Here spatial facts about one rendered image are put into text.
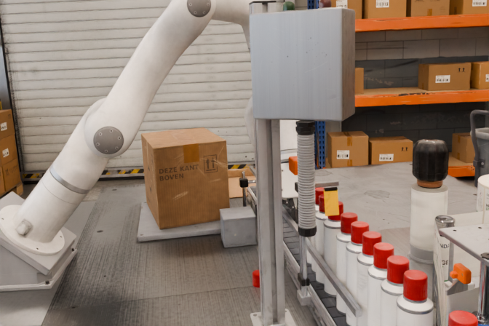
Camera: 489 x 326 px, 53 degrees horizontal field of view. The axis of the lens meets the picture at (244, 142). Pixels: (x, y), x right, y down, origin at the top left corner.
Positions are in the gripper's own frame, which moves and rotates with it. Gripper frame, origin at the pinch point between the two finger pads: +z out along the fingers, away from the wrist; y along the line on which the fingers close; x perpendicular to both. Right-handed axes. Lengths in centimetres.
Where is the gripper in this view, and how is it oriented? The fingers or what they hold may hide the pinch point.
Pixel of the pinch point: (297, 216)
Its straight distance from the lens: 138.9
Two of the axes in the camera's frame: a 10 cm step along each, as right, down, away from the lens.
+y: 9.9, -0.7, 1.5
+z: 1.0, 9.8, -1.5
